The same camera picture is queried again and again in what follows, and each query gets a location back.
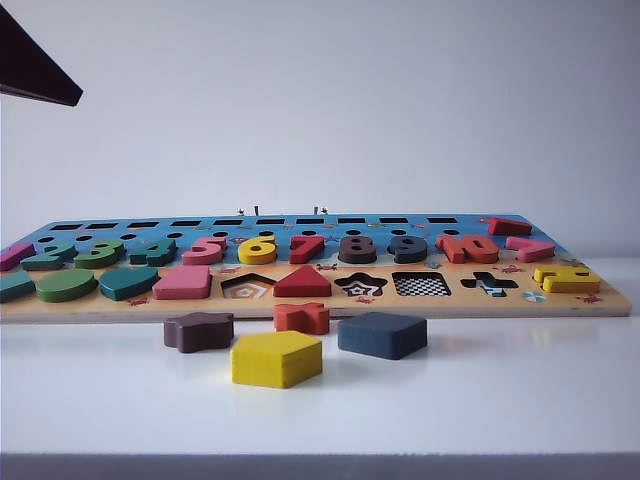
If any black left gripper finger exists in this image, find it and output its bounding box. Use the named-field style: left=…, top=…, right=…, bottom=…
left=0, top=0, right=84, bottom=107

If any dark blue square block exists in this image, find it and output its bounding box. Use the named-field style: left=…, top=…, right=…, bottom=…
left=337, top=312, right=429, bottom=362

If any pink number one piece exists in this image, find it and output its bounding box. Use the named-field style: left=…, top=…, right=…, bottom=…
left=0, top=243, right=37, bottom=273

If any teal number two piece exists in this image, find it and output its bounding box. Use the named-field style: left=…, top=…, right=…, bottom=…
left=20, top=241, right=79, bottom=272

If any green number three piece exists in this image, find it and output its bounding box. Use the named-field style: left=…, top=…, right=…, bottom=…
left=74, top=238, right=126, bottom=270

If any teal rectangle block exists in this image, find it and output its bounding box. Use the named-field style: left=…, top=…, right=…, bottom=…
left=0, top=272, right=37, bottom=304

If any green oval block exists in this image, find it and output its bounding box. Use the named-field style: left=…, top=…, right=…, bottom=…
left=35, top=268, right=99, bottom=304

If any dark teal number four piece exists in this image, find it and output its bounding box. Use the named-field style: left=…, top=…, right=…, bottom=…
left=128, top=238, right=179, bottom=268

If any teal semicircle block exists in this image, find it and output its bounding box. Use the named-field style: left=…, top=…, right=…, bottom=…
left=98, top=266, right=159, bottom=302

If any pink number five piece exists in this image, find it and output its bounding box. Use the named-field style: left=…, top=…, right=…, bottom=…
left=182, top=234, right=229, bottom=266

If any pink trapezoid block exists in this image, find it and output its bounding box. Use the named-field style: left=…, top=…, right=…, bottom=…
left=152, top=264, right=212, bottom=301

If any yellow number six piece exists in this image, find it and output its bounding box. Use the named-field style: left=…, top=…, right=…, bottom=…
left=237, top=234, right=278, bottom=266

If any purple star block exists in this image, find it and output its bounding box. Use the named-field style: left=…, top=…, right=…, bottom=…
left=163, top=312, right=235, bottom=354

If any red number seven piece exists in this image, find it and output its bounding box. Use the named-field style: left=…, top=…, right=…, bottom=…
left=289, top=234, right=329, bottom=265

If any red triangle block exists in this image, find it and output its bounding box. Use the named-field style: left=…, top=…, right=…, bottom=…
left=273, top=264, right=333, bottom=298

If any orange cross block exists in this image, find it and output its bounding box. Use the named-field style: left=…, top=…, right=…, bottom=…
left=273, top=302, right=331, bottom=335

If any brown number eight piece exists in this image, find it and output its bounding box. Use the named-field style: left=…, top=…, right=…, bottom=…
left=337, top=234, right=379, bottom=265

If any yellow pentagon block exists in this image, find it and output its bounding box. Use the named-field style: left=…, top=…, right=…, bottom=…
left=230, top=329, right=324, bottom=390

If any dark blue number nine piece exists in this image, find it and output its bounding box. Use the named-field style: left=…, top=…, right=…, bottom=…
left=389, top=234, right=430, bottom=265

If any orange number ten piece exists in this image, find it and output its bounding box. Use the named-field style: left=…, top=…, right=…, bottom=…
left=435, top=233, right=501, bottom=265

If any colourful wooden puzzle board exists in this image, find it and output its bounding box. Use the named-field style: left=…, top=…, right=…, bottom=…
left=0, top=213, right=634, bottom=324

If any red minus sign piece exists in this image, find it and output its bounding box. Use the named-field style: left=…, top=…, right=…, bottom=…
left=487, top=216, right=534, bottom=236

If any pink angle sign piece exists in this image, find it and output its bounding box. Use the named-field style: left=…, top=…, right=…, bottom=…
left=504, top=237, right=556, bottom=264

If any yellow sign piece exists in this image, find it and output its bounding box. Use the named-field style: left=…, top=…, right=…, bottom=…
left=532, top=266, right=602, bottom=295

